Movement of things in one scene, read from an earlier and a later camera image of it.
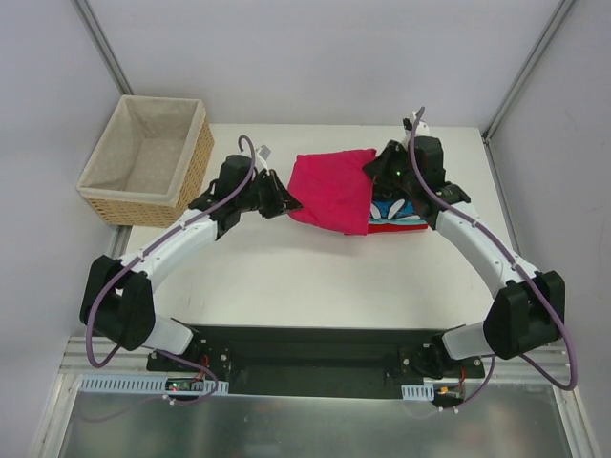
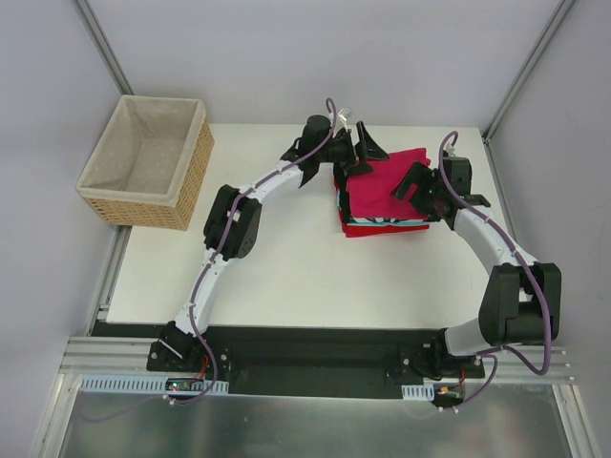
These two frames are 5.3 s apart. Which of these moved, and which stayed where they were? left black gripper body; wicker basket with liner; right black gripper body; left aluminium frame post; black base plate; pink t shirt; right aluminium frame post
Moved: left black gripper body; pink t shirt; right black gripper body
Stayed: black base plate; left aluminium frame post; right aluminium frame post; wicker basket with liner
